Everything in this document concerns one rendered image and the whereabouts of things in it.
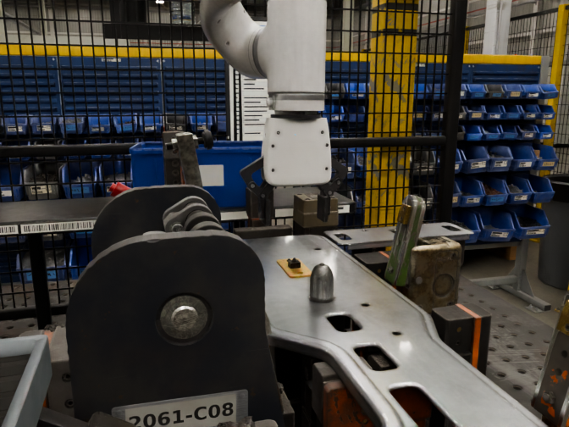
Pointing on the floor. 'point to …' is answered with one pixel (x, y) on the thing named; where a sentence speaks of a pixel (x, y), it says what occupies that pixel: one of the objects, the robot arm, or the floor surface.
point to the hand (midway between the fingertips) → (294, 216)
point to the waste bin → (555, 235)
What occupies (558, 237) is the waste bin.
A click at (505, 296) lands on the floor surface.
